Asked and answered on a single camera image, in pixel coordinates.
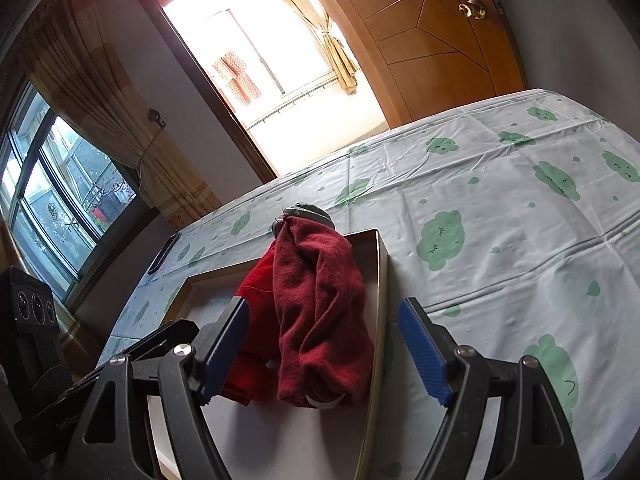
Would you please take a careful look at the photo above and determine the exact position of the beige balcony curtain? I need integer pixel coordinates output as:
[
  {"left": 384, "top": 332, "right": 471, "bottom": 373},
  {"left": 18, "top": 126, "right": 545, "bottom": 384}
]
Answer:
[{"left": 250, "top": 0, "right": 360, "bottom": 96}]

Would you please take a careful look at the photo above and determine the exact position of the cloud print tablecloth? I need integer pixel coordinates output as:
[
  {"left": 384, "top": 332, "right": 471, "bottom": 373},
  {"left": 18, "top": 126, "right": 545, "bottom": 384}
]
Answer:
[{"left": 95, "top": 88, "right": 640, "bottom": 480}]

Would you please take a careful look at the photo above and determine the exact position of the balcony window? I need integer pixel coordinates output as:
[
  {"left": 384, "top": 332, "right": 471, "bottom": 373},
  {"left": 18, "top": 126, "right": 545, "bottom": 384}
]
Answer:
[{"left": 200, "top": 6, "right": 337, "bottom": 107}]

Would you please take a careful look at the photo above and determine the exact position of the bright red underwear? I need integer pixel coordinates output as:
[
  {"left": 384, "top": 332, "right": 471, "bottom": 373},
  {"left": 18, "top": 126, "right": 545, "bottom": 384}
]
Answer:
[{"left": 222, "top": 246, "right": 282, "bottom": 407}]

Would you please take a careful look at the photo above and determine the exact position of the laundry hanging outside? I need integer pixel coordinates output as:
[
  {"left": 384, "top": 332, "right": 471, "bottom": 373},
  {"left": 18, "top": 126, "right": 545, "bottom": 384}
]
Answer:
[{"left": 90, "top": 182, "right": 133, "bottom": 223}]

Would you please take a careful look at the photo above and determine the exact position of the black phone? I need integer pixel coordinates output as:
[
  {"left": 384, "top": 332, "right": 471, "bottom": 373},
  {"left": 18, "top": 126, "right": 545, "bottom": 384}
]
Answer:
[{"left": 147, "top": 233, "right": 179, "bottom": 275}]

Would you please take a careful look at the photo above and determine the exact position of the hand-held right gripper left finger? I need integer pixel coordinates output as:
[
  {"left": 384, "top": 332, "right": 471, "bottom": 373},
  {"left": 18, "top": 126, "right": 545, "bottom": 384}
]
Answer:
[{"left": 62, "top": 297, "right": 251, "bottom": 480}]

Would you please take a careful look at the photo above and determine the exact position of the shallow cardboard tray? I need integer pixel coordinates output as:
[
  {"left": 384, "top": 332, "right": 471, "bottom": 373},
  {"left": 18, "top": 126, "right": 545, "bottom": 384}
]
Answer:
[{"left": 160, "top": 228, "right": 392, "bottom": 480}]

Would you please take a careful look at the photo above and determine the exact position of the orange hanging towel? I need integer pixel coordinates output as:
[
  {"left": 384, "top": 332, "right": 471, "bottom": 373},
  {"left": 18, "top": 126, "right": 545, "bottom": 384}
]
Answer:
[{"left": 212, "top": 50, "right": 262, "bottom": 106}]

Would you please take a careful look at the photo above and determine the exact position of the dark red underwear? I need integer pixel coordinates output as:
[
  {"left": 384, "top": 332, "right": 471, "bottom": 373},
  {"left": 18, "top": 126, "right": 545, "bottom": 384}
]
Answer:
[{"left": 272, "top": 203, "right": 375, "bottom": 409}]

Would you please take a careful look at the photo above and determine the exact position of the dark wooden door frame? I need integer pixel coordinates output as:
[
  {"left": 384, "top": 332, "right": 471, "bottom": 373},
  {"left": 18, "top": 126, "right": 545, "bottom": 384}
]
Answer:
[{"left": 124, "top": 0, "right": 282, "bottom": 182}]

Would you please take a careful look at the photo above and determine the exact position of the sliding glass window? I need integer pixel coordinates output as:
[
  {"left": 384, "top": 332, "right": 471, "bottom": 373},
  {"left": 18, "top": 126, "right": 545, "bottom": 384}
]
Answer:
[{"left": 0, "top": 77, "right": 139, "bottom": 307}]

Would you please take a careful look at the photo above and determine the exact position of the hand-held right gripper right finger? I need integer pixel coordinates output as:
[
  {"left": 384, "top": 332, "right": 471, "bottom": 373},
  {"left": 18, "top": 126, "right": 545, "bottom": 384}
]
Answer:
[{"left": 397, "top": 296, "right": 587, "bottom": 480}]

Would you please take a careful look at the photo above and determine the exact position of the brown wooden door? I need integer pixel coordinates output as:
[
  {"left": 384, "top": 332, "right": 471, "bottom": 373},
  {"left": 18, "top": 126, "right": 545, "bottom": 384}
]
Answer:
[{"left": 320, "top": 0, "right": 532, "bottom": 129}]

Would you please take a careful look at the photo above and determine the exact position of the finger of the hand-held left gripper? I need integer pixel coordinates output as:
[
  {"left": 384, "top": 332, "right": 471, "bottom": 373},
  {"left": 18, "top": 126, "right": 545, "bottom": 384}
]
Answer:
[{"left": 106, "top": 320, "right": 202, "bottom": 362}]

